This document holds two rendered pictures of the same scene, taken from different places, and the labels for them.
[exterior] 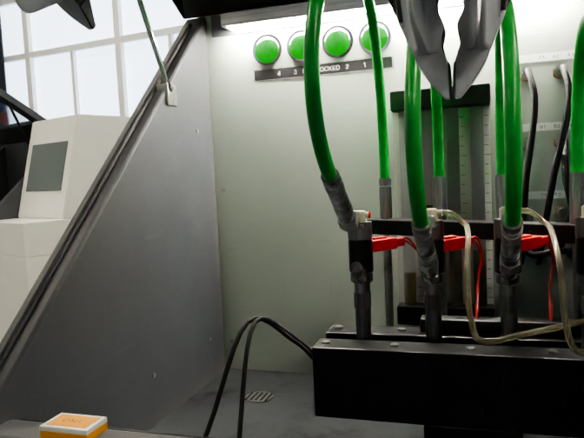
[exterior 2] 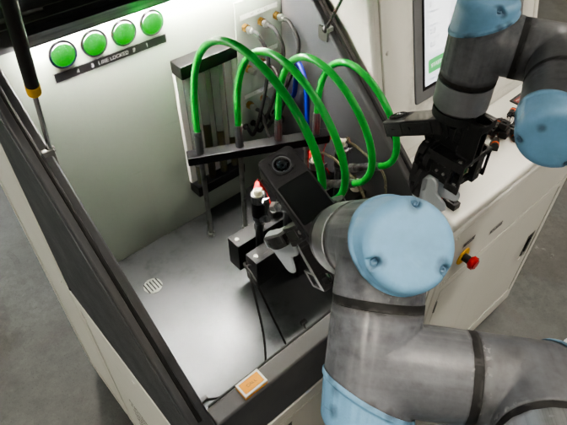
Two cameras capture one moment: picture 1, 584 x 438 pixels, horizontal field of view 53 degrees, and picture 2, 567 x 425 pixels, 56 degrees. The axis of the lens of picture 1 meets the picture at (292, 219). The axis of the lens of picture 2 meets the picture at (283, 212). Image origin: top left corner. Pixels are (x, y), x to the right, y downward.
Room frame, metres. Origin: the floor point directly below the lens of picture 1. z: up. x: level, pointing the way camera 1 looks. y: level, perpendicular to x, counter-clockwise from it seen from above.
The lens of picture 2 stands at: (0.23, 0.57, 1.85)
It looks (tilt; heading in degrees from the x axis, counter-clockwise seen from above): 45 degrees down; 301
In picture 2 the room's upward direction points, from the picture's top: straight up
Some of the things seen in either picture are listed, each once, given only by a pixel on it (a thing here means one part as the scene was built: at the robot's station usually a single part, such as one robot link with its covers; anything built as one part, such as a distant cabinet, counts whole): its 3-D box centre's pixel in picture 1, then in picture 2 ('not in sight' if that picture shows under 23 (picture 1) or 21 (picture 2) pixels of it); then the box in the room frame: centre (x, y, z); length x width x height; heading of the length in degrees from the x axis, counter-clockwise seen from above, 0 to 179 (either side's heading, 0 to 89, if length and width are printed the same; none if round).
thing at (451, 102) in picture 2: not in sight; (464, 92); (0.34, -0.10, 1.45); 0.08 x 0.08 x 0.05
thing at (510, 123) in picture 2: not in sight; (509, 125); (0.31, -0.73, 1.01); 0.23 x 0.11 x 0.06; 72
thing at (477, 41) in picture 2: not in sight; (480, 40); (0.34, -0.10, 1.53); 0.09 x 0.08 x 0.11; 8
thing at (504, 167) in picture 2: not in sight; (497, 143); (0.32, -0.70, 0.97); 0.70 x 0.22 x 0.03; 72
